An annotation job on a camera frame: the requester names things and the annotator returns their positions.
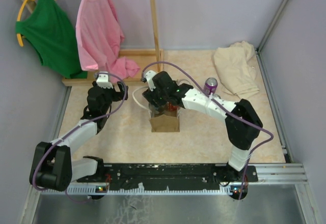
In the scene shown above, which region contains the pink shirt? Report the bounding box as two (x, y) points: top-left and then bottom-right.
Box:
(75, 0), (140, 79)

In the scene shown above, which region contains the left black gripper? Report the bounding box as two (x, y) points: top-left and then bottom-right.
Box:
(100, 81), (128, 114)

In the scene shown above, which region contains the green shirt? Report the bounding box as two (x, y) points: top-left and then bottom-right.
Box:
(15, 0), (87, 79)

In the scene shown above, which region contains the beige cloth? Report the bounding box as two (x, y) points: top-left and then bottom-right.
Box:
(213, 41), (260, 99)

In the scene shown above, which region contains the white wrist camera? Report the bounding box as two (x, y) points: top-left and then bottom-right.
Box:
(95, 72), (114, 89)
(141, 70), (157, 91)

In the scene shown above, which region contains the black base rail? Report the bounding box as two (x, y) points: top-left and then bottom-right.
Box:
(77, 163), (258, 199)

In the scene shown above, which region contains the brown canvas bag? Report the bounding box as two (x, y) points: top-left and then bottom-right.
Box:
(132, 78), (192, 133)

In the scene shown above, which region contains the purple can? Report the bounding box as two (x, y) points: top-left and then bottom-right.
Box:
(203, 77), (218, 95)

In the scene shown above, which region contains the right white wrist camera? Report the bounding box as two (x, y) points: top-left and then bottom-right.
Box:
(141, 70), (157, 91)

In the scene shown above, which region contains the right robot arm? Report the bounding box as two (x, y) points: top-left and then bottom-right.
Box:
(141, 70), (263, 182)

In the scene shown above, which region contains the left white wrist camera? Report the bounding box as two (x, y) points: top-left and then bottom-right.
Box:
(95, 72), (114, 89)

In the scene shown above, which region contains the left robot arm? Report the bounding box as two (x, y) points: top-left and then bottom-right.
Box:
(29, 81), (128, 191)

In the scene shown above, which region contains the red coke can back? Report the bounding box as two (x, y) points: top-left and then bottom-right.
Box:
(166, 102), (178, 111)

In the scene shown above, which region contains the wooden clothes rack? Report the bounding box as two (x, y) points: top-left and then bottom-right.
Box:
(17, 0), (164, 87)

